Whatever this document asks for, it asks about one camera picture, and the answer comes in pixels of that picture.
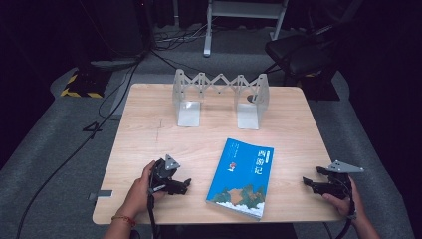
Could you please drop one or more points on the black yellow striped base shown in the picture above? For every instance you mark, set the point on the black yellow striped base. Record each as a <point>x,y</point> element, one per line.
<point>84,84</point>

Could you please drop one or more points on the blue paperback book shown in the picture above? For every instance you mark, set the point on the blue paperback book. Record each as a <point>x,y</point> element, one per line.
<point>244,179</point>

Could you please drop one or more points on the black chair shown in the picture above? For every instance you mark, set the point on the black chair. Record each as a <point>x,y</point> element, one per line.
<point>298,54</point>

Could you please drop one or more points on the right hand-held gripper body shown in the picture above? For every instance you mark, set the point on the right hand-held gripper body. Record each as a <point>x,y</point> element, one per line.
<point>340,186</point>

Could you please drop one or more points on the dark wristband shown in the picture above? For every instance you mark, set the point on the dark wristband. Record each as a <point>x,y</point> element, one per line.
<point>352,216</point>

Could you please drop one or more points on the person's right hand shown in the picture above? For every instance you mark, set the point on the person's right hand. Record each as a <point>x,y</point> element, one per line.
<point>348,205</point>

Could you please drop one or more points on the grey tape strip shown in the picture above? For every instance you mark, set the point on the grey tape strip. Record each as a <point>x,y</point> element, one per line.
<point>101,193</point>

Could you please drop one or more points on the person's left hand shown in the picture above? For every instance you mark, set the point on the person's left hand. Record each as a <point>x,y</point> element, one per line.
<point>139,192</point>

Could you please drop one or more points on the black tape floor mark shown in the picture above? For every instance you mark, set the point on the black tape floor mark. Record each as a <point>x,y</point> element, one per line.
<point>93,128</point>

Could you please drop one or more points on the white metal stand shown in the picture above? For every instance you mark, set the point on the white metal stand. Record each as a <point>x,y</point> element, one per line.
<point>242,10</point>

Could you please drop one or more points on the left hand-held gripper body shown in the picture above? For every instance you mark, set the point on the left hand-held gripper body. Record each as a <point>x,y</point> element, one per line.
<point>162,176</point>

